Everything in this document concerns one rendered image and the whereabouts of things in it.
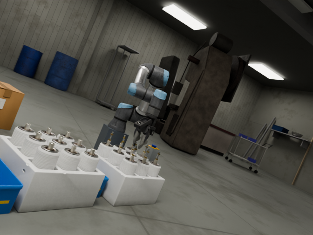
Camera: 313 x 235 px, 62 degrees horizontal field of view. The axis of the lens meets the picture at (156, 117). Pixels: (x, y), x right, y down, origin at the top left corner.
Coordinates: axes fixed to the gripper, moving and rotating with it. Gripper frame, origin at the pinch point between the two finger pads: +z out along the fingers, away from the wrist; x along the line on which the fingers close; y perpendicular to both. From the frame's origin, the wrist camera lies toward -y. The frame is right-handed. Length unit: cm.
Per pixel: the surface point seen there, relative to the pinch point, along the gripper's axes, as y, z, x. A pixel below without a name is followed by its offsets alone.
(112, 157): -2.2, 13.3, 11.2
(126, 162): -3.9, 10.9, -0.9
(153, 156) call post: 42.8, 9.4, 9.4
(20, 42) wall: 280, -43, 655
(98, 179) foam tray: -25.1, 19.5, -3.2
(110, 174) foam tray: -6.2, 21.1, 4.8
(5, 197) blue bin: -68, 28, 2
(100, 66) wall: 475, -75, 534
